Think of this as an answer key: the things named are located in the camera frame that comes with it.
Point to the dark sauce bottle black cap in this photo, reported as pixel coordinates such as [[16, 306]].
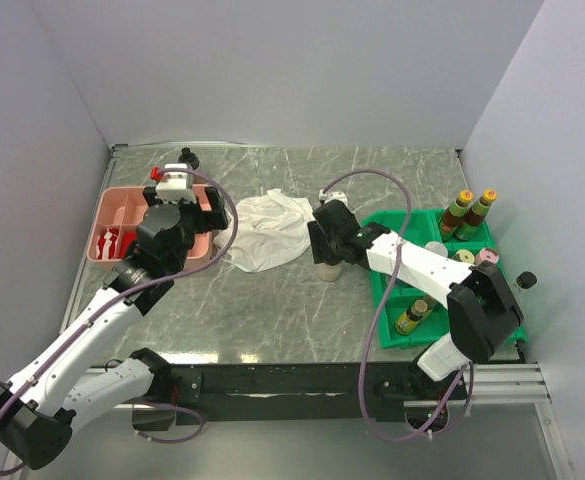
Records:
[[523, 282]]

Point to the pink lid spice jar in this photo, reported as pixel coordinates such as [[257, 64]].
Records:
[[487, 254]]

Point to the red sauce bottle yellow cap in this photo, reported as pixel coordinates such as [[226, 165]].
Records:
[[476, 215]]

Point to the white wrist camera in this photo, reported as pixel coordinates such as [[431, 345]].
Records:
[[174, 183], [328, 196]]

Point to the silver lid blue label jar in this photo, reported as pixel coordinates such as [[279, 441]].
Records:
[[437, 248]]

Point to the black cap spice jar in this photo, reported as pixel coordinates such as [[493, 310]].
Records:
[[189, 158]]

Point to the white crumpled cloth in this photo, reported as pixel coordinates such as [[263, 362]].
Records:
[[272, 231]]

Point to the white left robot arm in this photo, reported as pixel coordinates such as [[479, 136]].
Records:
[[45, 403]]

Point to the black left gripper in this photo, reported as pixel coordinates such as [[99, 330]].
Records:
[[208, 220]]

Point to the black front mounting rail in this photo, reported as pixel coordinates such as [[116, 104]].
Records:
[[264, 392]]

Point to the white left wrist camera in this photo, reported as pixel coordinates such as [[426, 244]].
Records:
[[174, 183]]

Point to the small yellow dropper bottle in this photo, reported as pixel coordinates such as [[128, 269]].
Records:
[[412, 317]]

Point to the red white striped packet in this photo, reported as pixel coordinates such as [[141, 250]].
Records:
[[106, 244]]

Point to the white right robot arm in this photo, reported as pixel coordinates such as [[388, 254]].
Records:
[[482, 310]]

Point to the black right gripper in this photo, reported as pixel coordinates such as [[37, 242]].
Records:
[[318, 238]]

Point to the green compartment bin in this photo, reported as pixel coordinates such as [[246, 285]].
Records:
[[423, 228]]

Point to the red packet front compartment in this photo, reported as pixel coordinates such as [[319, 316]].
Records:
[[128, 244]]

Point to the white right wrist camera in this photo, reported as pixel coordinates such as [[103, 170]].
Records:
[[328, 196]]

